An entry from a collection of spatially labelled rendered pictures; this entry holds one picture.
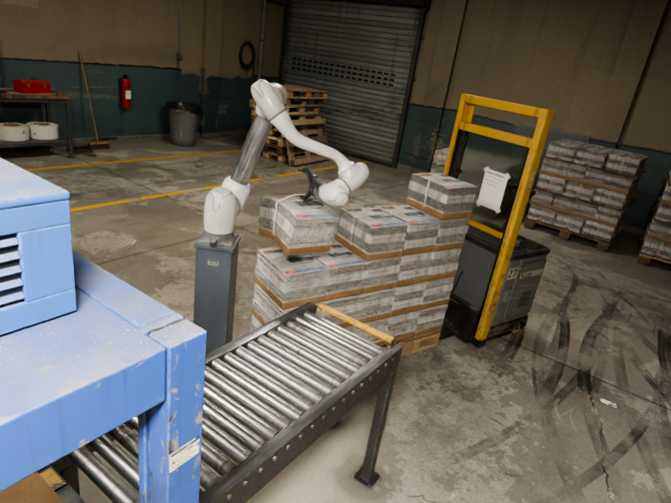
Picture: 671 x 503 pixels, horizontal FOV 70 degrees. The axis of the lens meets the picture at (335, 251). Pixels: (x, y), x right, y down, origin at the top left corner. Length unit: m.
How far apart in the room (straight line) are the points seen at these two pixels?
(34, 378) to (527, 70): 9.00
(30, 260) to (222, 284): 1.89
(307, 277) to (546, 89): 7.08
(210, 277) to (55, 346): 1.87
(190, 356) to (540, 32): 8.87
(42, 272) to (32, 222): 0.08
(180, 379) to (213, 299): 1.88
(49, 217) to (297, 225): 1.86
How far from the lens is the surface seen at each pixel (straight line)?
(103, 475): 1.65
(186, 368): 0.82
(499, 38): 9.53
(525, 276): 4.14
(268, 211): 2.79
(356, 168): 2.49
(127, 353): 0.77
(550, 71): 9.24
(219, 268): 2.60
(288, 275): 2.70
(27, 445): 0.73
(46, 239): 0.81
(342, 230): 3.19
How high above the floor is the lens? 1.98
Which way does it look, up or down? 22 degrees down
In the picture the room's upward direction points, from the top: 9 degrees clockwise
